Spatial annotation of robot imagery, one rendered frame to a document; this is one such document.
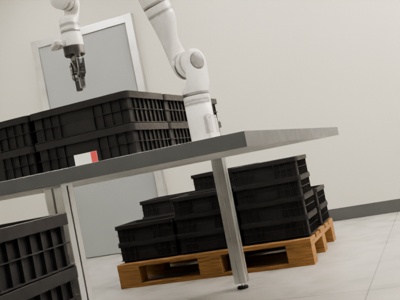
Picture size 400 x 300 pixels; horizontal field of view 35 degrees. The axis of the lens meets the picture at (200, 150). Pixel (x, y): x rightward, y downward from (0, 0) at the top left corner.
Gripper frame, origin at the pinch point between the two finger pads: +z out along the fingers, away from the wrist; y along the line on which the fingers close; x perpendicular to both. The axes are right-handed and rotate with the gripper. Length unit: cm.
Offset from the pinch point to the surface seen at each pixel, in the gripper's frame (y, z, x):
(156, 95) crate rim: -6.2, 8.2, -25.1
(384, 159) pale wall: 177, 59, -271
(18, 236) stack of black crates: -101, 43, 42
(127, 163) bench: -62, 32, 7
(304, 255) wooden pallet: 77, 94, -123
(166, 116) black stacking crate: 0.8, 15.8, -30.3
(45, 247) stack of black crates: -94, 46, 36
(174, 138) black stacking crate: 2.9, 24.3, -32.5
